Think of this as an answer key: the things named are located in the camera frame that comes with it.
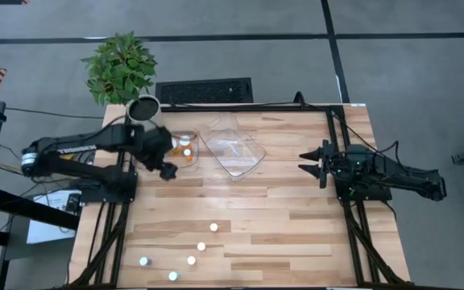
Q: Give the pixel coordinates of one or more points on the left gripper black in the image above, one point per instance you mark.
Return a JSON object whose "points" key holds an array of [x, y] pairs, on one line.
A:
{"points": [[155, 147]]}

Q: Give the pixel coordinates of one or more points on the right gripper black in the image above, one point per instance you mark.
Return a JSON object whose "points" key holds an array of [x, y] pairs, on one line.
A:
{"points": [[336, 167]]}

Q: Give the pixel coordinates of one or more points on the small white-capped orange pill bottle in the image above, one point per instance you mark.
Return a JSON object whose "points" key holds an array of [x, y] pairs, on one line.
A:
{"points": [[191, 260], [201, 246], [187, 152], [214, 227]]}

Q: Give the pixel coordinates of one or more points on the small teal-capped pill bottle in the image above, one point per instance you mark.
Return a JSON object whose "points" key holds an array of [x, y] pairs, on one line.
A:
{"points": [[143, 261], [173, 276]]}

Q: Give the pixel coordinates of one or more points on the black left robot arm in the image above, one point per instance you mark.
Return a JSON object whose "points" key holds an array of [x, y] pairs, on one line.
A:
{"points": [[95, 141]]}

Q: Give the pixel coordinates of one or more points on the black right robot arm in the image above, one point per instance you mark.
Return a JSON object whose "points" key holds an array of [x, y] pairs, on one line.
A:
{"points": [[409, 179]]}

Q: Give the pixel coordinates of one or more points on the clear plastic bin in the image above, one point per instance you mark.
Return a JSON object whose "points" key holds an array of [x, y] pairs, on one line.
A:
{"points": [[183, 165], [236, 149]]}

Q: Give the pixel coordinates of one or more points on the black floor vent grate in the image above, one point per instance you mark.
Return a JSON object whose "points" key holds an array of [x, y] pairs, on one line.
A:
{"points": [[204, 90]]}

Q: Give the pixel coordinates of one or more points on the small black device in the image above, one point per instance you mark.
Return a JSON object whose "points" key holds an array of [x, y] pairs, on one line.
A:
{"points": [[73, 202]]}

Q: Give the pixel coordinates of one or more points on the green plant in white pot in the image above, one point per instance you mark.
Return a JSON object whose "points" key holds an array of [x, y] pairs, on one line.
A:
{"points": [[119, 68]]}

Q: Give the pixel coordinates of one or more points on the white paper sheet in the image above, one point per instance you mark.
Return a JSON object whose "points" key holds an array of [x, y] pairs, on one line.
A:
{"points": [[46, 231]]}

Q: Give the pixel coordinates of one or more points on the black side desk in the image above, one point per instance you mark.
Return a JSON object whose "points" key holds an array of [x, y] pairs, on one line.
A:
{"points": [[22, 207]]}

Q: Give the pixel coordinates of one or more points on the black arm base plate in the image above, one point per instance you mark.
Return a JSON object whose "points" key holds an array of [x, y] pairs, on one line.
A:
{"points": [[377, 196], [95, 195]]}

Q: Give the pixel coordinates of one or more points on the black aluminium table frame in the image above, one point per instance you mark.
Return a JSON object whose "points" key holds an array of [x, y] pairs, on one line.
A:
{"points": [[256, 108]]}

